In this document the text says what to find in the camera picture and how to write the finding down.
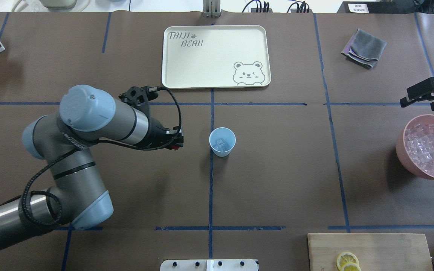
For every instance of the pink bowl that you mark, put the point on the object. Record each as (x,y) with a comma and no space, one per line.
(404,159)

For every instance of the aluminium frame post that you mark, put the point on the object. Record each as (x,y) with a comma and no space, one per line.
(212,8)

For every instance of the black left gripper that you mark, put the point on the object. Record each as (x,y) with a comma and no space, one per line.
(158,132)

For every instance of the pile of clear ice cubes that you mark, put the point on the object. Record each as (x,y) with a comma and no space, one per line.
(419,144)

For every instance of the clear ice cube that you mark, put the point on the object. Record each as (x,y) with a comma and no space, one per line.
(221,145)

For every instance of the lemon slice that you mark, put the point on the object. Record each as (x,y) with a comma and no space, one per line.
(350,266)
(345,257)

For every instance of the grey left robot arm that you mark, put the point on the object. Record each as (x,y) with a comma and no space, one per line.
(70,189)

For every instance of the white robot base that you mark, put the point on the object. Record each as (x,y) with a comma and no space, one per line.
(210,265)

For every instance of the light blue cup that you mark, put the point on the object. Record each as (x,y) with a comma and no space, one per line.
(222,133)

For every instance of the grey folded cloth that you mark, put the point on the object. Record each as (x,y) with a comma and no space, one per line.
(364,49)

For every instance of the wooden cutting board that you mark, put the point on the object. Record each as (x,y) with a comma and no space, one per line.
(374,251)

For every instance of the cream bear tray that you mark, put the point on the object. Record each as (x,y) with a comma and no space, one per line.
(215,56)

